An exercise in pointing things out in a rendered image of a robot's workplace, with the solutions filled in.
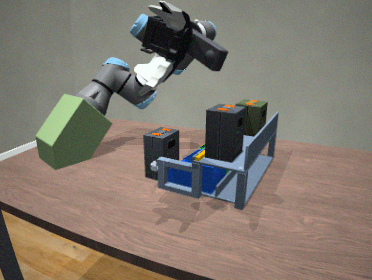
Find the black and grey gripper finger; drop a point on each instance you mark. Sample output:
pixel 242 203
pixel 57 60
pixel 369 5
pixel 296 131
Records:
pixel 172 16
pixel 156 72

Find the yellow flat bar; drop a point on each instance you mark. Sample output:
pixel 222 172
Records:
pixel 200 156

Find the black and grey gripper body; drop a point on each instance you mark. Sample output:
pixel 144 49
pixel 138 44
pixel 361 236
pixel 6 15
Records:
pixel 162 38

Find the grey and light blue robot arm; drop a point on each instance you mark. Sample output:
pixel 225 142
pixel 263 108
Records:
pixel 114 75

